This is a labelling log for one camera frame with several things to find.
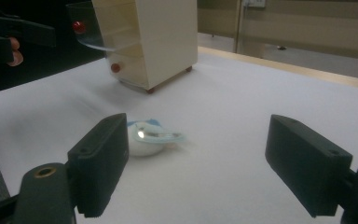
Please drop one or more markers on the white wall box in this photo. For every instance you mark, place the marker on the white wall box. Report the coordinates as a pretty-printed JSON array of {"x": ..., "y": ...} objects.
[{"x": 254, "y": 3}]

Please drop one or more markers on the metal door frame post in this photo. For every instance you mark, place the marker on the metal door frame post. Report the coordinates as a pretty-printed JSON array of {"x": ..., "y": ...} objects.
[{"x": 239, "y": 25}]

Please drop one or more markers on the wooden table edge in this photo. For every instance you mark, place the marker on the wooden table edge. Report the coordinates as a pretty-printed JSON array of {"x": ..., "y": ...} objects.
[{"x": 292, "y": 67}]

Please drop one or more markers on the clear drawer with red knob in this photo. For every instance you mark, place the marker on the clear drawer with red knob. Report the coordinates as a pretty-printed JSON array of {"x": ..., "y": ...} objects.
[
  {"x": 115, "y": 67},
  {"x": 79, "y": 27}
]

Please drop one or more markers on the white table cover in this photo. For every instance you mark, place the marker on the white table cover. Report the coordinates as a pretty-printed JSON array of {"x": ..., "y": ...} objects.
[{"x": 223, "y": 124}]

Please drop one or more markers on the small dark thing on floor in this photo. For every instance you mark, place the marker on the small dark thing on floor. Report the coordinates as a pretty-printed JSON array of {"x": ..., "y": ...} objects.
[{"x": 281, "y": 48}]

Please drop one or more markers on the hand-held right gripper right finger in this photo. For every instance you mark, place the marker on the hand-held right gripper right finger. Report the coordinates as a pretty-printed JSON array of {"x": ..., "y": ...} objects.
[{"x": 307, "y": 165}]

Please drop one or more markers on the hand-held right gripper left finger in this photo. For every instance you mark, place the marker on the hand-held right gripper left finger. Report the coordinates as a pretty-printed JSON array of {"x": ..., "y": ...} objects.
[{"x": 99, "y": 161}]

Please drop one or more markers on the cream drawer cabinet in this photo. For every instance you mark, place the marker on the cream drawer cabinet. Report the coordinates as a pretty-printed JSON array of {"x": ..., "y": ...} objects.
[{"x": 167, "y": 40}]

